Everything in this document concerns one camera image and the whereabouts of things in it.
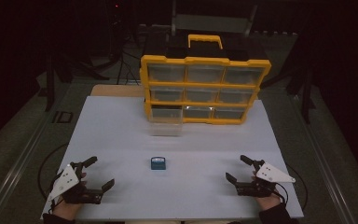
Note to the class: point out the yellow drawer organizer cabinet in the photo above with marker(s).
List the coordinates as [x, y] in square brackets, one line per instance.
[205, 84]

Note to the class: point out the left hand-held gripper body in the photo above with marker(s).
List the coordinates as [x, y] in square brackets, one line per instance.
[65, 182]

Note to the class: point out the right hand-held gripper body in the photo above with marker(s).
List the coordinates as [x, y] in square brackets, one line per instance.
[268, 179]

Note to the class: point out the black tripod stand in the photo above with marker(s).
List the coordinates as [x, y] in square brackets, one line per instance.
[122, 46]

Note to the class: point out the wooden board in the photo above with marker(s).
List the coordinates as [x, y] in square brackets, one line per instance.
[118, 90]

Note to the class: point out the person's right hand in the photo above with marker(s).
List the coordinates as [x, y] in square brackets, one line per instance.
[268, 202]

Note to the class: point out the clear plastic drawer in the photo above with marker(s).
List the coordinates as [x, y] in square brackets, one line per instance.
[165, 124]

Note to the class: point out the black metal stand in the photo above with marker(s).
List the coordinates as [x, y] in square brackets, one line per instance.
[301, 84]
[51, 81]

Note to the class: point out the small blue box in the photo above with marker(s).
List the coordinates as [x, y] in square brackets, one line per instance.
[158, 163]

